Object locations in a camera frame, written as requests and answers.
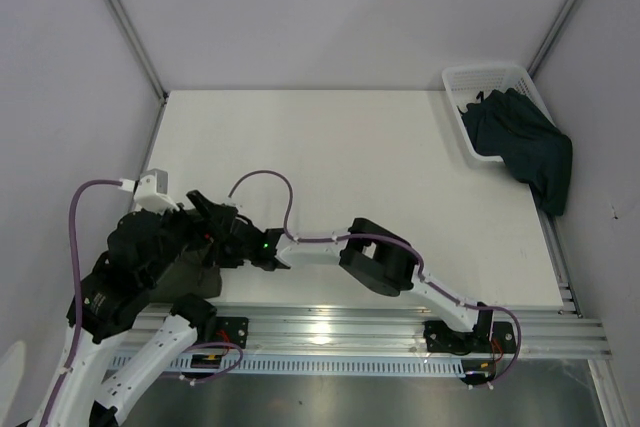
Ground dark teal shorts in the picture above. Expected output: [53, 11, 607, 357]
[461, 88, 573, 217]

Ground aluminium frame post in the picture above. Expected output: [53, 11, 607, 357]
[79, 0, 169, 103]
[527, 0, 584, 78]

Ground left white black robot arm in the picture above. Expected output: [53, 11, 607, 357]
[29, 209, 217, 426]

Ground olive green shorts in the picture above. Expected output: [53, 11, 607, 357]
[150, 248, 223, 304]

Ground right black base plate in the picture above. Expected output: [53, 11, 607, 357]
[423, 320, 517, 356]

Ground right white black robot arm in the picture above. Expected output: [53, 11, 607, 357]
[187, 190, 493, 355]

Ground left aluminium frame post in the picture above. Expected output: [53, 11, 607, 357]
[79, 0, 169, 103]

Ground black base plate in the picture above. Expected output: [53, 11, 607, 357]
[212, 317, 249, 348]
[423, 320, 517, 356]

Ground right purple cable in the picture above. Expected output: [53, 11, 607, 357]
[227, 169, 524, 388]

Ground purple cable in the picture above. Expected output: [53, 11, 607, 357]
[227, 169, 524, 388]
[37, 179, 247, 427]

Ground aluminium mounting rail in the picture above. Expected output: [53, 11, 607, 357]
[218, 305, 612, 360]

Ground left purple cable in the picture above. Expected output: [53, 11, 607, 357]
[37, 179, 247, 427]

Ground right aluminium frame post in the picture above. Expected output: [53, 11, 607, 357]
[527, 0, 584, 78]

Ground white perforated plastic basket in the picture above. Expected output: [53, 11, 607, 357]
[442, 62, 554, 169]

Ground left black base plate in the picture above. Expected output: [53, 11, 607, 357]
[212, 317, 249, 348]

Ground slotted grey cable duct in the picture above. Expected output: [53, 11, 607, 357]
[166, 353, 465, 378]

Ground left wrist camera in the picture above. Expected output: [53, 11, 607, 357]
[133, 169, 178, 214]

